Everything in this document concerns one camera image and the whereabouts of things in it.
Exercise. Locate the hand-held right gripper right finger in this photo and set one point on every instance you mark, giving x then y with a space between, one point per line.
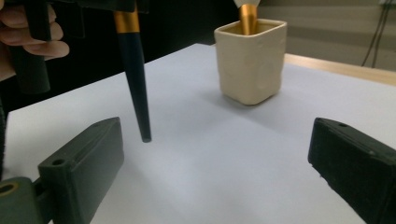
358 168

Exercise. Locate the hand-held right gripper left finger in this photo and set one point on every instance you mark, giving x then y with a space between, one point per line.
87 168

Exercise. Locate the large tan makeup brush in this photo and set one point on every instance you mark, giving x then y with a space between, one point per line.
134 77

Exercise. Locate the cream square cup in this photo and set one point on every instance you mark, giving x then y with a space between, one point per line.
249 71

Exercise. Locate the small pale makeup brush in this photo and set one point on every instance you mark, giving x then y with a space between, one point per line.
248 18

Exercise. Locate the white table mat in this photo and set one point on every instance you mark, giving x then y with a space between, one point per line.
218 155

